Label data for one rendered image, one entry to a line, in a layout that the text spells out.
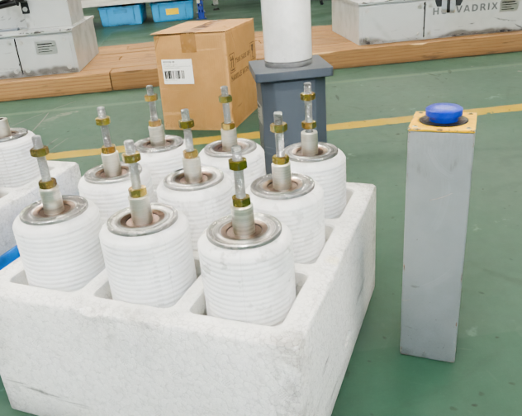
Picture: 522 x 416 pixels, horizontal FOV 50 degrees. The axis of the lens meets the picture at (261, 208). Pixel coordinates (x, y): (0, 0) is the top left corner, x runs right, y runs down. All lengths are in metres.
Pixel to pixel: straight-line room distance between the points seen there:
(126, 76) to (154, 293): 1.99
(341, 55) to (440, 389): 2.00
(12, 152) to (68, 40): 1.65
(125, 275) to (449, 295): 0.39
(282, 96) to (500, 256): 0.48
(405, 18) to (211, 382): 2.31
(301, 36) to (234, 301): 0.64
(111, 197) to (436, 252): 0.41
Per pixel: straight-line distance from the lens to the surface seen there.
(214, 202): 0.67
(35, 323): 0.68
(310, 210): 0.63
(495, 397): 0.76
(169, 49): 1.78
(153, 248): 0.58
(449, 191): 0.66
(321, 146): 0.78
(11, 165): 1.01
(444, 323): 0.75
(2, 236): 0.94
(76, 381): 0.70
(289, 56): 1.07
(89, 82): 2.56
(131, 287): 0.60
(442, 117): 0.65
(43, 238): 0.65
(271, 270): 0.53
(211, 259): 0.53
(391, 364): 0.78
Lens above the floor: 0.50
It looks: 25 degrees down
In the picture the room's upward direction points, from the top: 5 degrees counter-clockwise
